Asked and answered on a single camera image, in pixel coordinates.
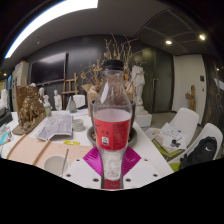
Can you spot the tall white plaster statue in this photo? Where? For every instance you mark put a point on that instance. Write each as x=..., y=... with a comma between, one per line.
x=138, y=83

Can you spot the small dark wall switch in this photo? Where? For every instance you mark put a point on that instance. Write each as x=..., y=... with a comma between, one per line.
x=202, y=78

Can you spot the small pale green bottle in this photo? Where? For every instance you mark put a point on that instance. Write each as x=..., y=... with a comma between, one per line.
x=48, y=110

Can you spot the wooden easel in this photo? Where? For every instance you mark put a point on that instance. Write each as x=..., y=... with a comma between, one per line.
x=70, y=80

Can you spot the grey pot with dried plant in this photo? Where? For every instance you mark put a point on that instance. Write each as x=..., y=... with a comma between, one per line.
x=115, y=50

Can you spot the round ceiling spotlight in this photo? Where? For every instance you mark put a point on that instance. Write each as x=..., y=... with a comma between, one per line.
x=168, y=42
x=202, y=37

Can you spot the black boxes stack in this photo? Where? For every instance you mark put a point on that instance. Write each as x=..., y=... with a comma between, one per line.
x=4, y=116

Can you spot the yellow tag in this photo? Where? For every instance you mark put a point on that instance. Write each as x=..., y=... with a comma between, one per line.
x=71, y=142

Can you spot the grey spray bottle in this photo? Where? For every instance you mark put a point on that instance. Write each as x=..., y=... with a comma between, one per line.
x=72, y=106

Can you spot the clear red-labelled drink bottle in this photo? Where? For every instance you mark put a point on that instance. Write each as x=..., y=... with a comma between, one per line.
x=112, y=130

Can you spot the wooden figure sculpture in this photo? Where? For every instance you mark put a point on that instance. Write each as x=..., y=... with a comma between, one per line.
x=191, y=98

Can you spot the stack of papers and books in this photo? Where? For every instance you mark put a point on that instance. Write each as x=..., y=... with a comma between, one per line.
x=168, y=135

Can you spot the small white cup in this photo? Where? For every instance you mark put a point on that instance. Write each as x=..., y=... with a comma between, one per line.
x=78, y=125

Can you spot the brown cardboard box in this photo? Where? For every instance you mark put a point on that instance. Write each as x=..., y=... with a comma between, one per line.
x=90, y=96

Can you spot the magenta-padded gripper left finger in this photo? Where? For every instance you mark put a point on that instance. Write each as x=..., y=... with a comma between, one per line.
x=81, y=173

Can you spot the small white plaster bust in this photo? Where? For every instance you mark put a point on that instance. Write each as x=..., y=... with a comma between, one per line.
x=41, y=91
x=58, y=100

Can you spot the metal spoon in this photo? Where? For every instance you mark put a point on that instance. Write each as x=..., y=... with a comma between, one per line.
x=65, y=158

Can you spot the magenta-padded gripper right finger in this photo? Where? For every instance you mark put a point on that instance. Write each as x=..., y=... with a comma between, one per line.
x=143, y=171

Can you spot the open grey printed book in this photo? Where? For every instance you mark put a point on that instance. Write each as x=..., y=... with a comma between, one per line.
x=55, y=126

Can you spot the tan wooden drawing board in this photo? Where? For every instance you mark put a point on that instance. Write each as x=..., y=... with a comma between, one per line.
x=26, y=150

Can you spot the dark wall screen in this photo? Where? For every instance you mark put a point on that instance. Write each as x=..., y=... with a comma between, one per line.
x=48, y=68

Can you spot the black backpack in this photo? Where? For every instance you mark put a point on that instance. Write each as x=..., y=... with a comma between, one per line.
x=200, y=153

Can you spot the long ceiling light strip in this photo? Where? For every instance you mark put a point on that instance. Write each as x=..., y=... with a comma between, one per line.
x=43, y=16

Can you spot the grey plant saucer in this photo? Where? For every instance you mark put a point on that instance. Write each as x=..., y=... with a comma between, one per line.
x=134, y=135

